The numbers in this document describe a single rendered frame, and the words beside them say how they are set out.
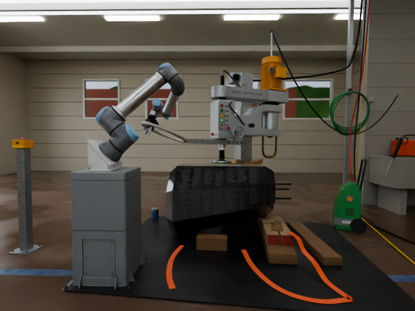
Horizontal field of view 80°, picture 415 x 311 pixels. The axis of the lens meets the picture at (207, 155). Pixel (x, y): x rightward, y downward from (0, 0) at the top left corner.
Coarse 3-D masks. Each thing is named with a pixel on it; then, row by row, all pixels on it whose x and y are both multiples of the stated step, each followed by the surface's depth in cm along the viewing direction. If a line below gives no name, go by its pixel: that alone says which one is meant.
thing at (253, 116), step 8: (264, 104) 289; (248, 112) 291; (256, 112) 284; (264, 112) 297; (272, 112) 296; (280, 112) 299; (240, 120) 274; (248, 120) 280; (256, 120) 285; (240, 128) 277; (248, 128) 281; (256, 128) 285; (240, 136) 279; (240, 144) 280
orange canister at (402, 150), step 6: (396, 138) 408; (402, 144) 402; (408, 144) 401; (414, 144) 401; (402, 150) 402; (408, 150) 402; (414, 150) 402; (390, 156) 410; (396, 156) 400; (402, 156) 400; (408, 156) 400; (414, 156) 399
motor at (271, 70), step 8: (272, 56) 290; (264, 64) 296; (272, 64) 291; (280, 64) 299; (264, 72) 295; (272, 72) 287; (280, 72) 286; (264, 80) 296; (272, 80) 291; (280, 80) 296; (264, 88) 297; (272, 88) 286; (280, 88) 296
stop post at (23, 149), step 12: (12, 144) 234; (24, 144) 234; (24, 156) 236; (24, 168) 236; (24, 180) 237; (24, 192) 237; (24, 204) 238; (24, 216) 238; (24, 228) 239; (24, 240) 240; (12, 252) 236; (24, 252) 236
